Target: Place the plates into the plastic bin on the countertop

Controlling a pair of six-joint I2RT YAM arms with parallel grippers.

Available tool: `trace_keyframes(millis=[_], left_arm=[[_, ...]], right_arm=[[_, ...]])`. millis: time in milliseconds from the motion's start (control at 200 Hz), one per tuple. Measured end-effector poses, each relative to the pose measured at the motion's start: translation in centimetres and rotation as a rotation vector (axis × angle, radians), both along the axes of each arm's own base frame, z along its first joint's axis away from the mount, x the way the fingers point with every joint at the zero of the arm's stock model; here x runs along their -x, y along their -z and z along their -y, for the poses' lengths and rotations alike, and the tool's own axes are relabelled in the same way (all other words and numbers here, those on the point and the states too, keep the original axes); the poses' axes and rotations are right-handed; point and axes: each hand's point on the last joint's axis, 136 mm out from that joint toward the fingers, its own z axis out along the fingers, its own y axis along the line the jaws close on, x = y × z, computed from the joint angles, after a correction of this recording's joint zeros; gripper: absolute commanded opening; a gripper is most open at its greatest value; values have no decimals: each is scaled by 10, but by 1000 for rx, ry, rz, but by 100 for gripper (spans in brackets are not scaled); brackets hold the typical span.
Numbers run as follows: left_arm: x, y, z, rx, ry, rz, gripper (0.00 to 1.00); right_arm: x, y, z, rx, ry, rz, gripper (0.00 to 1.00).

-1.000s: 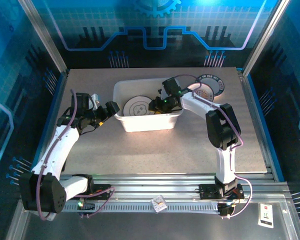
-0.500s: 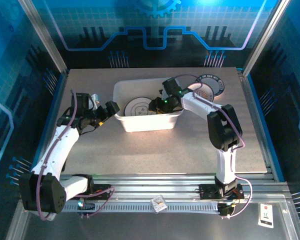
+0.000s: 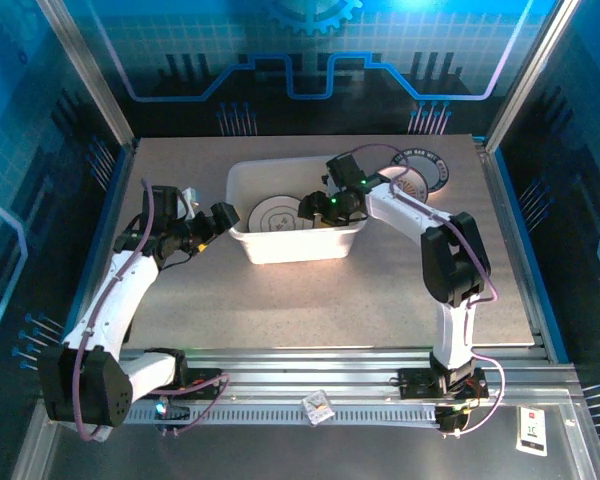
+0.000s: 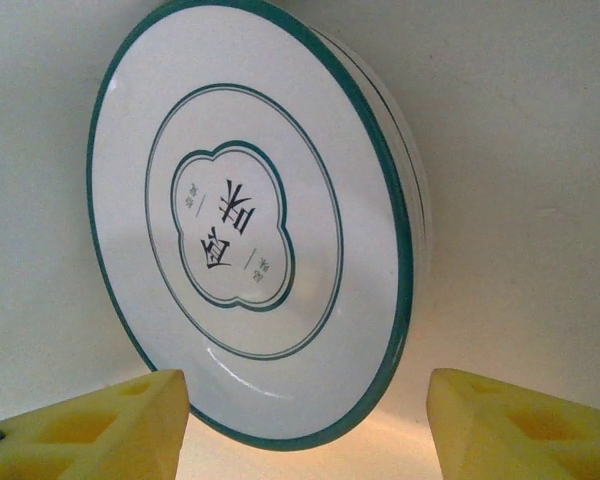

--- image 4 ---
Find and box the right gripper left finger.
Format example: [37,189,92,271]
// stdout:
[0,368,190,480]

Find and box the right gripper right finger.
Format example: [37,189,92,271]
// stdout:
[426,367,600,480]

